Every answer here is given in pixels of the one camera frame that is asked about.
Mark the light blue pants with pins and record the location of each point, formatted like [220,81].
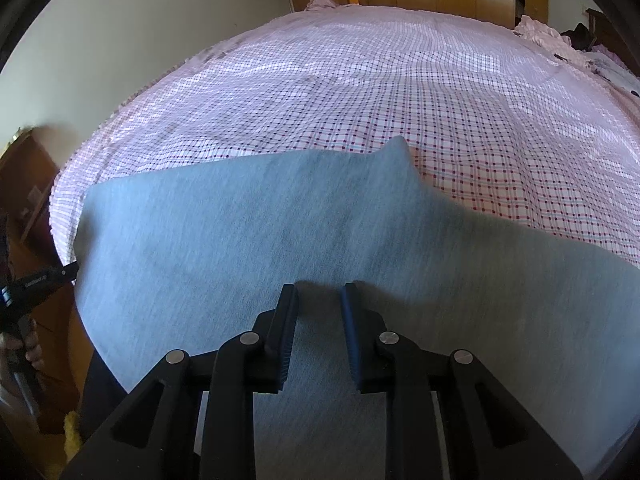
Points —
[250,235]

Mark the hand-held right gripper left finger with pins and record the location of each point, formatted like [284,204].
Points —
[289,340]

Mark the crumpled pink blanket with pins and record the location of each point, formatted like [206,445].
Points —
[540,32]

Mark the wooden bedside cabinet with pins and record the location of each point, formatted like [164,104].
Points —
[35,170]

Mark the person's left hand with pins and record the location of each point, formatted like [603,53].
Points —
[30,352]

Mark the yellow fluffy cloth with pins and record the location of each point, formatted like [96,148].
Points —
[73,440]

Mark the dark wooden headboard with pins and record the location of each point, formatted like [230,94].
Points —
[602,25]

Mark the bed with pink plaid sheet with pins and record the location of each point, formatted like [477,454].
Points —
[350,85]

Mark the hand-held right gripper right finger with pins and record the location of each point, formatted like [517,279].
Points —
[350,340]

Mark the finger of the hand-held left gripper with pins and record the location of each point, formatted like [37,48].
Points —
[67,270]

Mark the black cloth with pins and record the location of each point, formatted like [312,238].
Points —
[580,35]

